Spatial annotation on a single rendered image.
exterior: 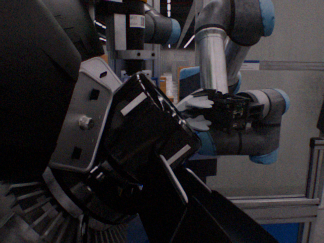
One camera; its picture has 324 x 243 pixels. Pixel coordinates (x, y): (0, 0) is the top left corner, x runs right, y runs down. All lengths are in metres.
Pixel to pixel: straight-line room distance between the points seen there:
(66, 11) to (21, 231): 0.30
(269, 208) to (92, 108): 0.76
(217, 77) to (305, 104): 1.87
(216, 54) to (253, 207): 0.49
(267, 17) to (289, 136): 1.78
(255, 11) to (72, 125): 0.71
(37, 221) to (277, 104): 0.58
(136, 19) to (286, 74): 2.12
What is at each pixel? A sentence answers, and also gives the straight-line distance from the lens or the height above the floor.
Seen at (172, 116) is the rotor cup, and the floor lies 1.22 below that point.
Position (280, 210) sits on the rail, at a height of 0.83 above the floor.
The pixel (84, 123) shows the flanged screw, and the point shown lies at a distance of 0.25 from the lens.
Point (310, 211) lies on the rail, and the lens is 1.01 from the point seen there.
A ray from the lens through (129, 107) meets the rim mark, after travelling 0.28.
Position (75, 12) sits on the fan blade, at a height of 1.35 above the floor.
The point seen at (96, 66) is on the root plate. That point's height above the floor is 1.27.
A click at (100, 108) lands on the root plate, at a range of 0.28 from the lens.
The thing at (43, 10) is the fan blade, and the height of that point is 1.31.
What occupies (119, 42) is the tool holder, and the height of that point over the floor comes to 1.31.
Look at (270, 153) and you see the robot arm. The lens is 0.74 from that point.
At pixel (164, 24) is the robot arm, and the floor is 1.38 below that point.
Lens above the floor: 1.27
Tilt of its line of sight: 11 degrees down
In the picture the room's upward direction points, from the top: straight up
